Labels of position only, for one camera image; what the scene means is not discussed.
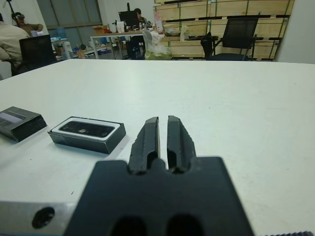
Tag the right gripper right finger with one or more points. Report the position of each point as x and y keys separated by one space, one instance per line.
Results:
x=179 y=145

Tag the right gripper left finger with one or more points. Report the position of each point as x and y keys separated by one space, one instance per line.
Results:
x=145 y=147

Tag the slim black camera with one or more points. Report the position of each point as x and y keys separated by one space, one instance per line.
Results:
x=86 y=128

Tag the black box lid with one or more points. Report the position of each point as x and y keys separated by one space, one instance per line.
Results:
x=27 y=125

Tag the black box with white insert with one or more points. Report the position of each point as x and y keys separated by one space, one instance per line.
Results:
x=83 y=143

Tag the brown cardboard box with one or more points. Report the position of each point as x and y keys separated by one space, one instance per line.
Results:
x=99 y=29

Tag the black computer tower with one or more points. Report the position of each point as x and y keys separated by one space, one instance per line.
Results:
x=135 y=48

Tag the wooden pallet stack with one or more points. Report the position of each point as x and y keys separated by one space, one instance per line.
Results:
x=192 y=27

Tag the white office desk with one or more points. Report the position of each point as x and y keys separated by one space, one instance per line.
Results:
x=110 y=34

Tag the white paper bag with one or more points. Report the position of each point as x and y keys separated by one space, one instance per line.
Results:
x=121 y=26

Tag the pink carton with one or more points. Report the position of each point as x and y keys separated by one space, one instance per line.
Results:
x=158 y=22

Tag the black folding chair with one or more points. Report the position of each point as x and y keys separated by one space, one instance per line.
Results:
x=238 y=32

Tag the black computer monitor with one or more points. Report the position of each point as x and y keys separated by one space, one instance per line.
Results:
x=128 y=17

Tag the person seated behind desk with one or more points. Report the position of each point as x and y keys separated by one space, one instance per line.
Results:
x=141 y=16

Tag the blue water jug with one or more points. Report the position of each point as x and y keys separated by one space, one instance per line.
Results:
x=60 y=33

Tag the black office chair back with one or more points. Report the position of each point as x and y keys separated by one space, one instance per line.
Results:
x=37 y=51

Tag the person wearing headset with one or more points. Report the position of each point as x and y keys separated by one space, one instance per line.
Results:
x=27 y=25

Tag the person in beige jacket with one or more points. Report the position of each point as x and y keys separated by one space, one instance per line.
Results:
x=9 y=41

